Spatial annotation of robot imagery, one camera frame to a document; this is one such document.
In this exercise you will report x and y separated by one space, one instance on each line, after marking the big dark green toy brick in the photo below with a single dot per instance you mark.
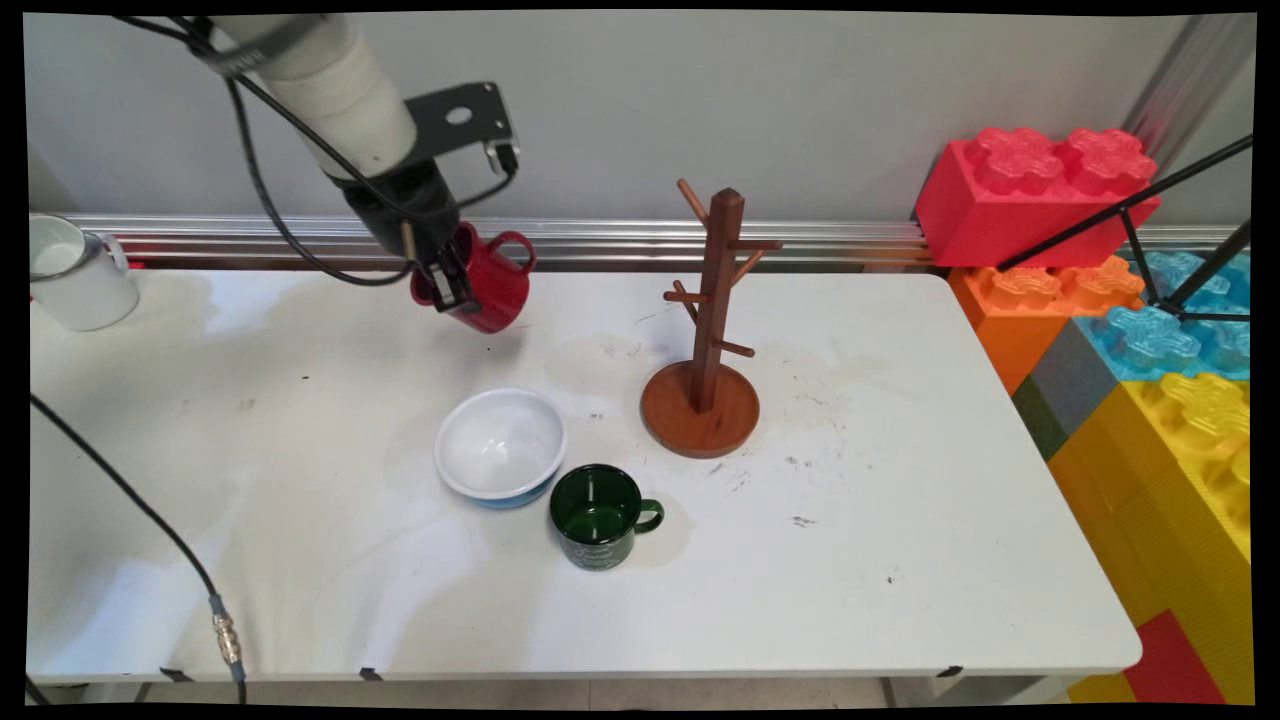
1040 420

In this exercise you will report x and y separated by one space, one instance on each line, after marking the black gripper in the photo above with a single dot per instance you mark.
400 205

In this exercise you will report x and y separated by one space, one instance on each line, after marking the black tripod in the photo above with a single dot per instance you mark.
1100 217

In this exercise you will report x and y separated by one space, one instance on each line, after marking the big yellow toy brick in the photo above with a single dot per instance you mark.
1160 500

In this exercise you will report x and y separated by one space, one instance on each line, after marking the aluminium rail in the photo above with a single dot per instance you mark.
600 240

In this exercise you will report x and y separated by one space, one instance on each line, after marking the big blue toy brick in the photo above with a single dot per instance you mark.
1150 340

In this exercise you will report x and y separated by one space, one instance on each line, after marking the big orange toy brick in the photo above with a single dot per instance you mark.
1010 320

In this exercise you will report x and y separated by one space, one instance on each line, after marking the brown wooden mug tree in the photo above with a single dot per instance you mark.
722 270

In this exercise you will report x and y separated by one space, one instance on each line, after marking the big grey toy brick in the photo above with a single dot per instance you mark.
1072 372

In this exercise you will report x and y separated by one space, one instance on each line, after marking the small red toy brick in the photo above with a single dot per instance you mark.
1172 665

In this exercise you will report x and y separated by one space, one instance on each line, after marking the big red toy brick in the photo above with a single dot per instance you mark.
1010 205

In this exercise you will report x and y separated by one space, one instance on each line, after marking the red enamel mug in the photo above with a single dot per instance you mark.
495 285

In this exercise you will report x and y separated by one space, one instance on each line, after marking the black metal camera bracket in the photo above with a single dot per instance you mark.
485 125

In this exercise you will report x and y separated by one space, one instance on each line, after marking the dark green glass mug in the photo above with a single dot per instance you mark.
600 545

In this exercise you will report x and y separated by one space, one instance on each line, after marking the white bowl with blue base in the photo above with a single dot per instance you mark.
500 450

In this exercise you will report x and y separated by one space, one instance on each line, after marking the white enamel mug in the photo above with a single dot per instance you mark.
85 290

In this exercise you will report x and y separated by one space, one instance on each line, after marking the aluminium upright post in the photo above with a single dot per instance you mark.
1190 80

